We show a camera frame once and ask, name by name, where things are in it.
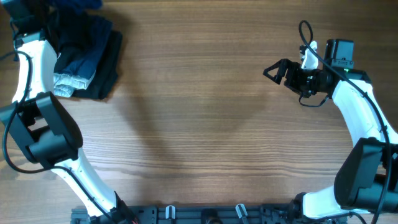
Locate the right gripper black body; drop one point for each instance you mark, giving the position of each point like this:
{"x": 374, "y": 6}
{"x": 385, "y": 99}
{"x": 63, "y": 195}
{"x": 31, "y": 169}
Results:
{"x": 303, "y": 81}

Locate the blue polo shirt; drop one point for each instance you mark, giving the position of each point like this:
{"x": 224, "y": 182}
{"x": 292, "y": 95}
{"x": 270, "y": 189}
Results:
{"x": 77, "y": 4}

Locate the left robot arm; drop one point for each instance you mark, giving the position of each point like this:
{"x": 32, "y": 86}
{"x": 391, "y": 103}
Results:
{"x": 40, "y": 135}

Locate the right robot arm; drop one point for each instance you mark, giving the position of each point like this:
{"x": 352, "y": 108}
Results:
{"x": 367, "y": 180}

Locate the black folded garment bottom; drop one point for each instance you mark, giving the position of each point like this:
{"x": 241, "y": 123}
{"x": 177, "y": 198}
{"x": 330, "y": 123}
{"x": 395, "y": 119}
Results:
{"x": 106, "y": 74}

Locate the navy blue folded garment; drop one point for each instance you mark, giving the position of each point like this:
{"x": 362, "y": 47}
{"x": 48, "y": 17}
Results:
{"x": 82, "y": 39}

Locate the light grey folded garment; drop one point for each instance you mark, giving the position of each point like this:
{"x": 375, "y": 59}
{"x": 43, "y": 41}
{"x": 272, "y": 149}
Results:
{"x": 65, "y": 84}

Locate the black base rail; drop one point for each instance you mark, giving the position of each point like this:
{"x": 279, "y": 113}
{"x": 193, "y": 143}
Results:
{"x": 238, "y": 214}

